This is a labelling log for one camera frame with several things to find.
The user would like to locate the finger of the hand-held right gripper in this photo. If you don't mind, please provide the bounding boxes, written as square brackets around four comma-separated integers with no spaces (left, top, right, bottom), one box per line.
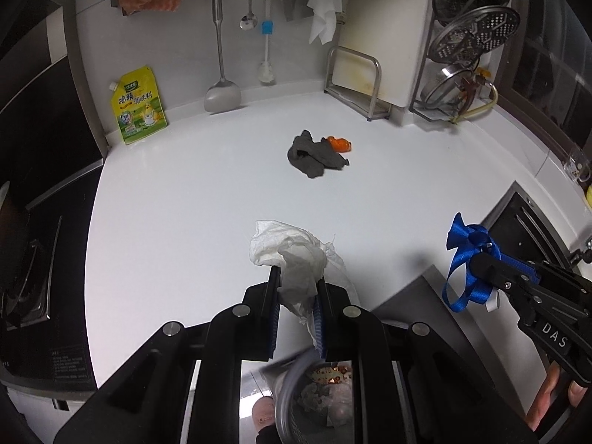
[502,254,592,288]
[469,252,542,303]

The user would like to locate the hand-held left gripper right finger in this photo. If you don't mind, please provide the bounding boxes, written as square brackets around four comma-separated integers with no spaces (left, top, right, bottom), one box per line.
[313,280,539,444]

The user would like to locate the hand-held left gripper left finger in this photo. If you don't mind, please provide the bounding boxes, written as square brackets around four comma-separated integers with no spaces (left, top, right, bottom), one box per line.
[53,266,280,444]

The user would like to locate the red gold snack wrapper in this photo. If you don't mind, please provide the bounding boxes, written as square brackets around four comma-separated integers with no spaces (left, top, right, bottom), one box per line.
[311,364,354,387]

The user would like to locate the blue ribbon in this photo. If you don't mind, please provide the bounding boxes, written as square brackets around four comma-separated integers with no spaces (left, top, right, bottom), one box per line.
[441,213,503,313]

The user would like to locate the white tissue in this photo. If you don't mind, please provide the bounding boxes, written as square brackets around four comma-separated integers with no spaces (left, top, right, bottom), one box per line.
[250,219,345,347]

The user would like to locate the grey perforated trash bin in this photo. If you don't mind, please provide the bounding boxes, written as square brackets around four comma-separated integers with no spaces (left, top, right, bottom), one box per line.
[272,354,354,444]

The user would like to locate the person's right hand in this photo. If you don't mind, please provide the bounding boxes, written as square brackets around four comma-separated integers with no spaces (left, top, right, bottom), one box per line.
[526,364,590,432]

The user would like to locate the dark kitchen sink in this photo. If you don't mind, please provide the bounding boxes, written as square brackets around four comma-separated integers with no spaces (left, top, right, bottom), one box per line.
[481,182,592,278]

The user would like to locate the clear glass cup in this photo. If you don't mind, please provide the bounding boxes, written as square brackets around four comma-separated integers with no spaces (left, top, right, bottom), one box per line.
[562,145,592,182]

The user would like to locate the dark grey cloth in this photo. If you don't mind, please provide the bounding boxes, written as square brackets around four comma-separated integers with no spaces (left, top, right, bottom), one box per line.
[287,129,351,179]

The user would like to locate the steel lid rack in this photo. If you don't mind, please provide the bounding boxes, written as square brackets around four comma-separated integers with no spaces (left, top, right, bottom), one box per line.
[409,9,499,124]

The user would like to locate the steel pot lid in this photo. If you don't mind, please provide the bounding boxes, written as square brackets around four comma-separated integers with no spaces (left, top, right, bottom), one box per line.
[423,67,478,108]

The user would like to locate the steel cutting board rack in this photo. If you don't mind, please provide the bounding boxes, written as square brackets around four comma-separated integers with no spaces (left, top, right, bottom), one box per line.
[324,46,391,122]

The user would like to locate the steel spatula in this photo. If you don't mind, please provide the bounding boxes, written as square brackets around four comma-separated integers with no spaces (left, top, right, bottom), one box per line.
[205,0,242,112]

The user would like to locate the perforated steel steamer plate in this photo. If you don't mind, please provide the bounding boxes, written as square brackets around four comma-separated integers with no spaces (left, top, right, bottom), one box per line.
[428,7,521,63]

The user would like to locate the black gas cooktop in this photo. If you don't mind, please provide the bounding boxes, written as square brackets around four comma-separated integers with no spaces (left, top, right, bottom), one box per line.
[0,157,105,391]

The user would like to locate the yellow seasoning pouch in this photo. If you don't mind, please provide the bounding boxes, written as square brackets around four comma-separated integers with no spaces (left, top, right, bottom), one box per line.
[108,65,169,145]

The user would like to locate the white cutting board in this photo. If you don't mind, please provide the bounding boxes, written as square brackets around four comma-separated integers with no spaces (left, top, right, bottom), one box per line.
[340,0,434,112]

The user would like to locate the white bottle brush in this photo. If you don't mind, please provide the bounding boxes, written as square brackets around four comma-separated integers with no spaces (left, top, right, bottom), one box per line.
[258,0,277,85]

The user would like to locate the white hanging rag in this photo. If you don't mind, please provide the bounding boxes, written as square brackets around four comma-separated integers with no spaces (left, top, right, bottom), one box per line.
[306,0,344,46]

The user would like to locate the yellow gas hose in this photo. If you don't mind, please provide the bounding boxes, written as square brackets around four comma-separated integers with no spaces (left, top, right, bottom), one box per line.
[451,81,499,124]

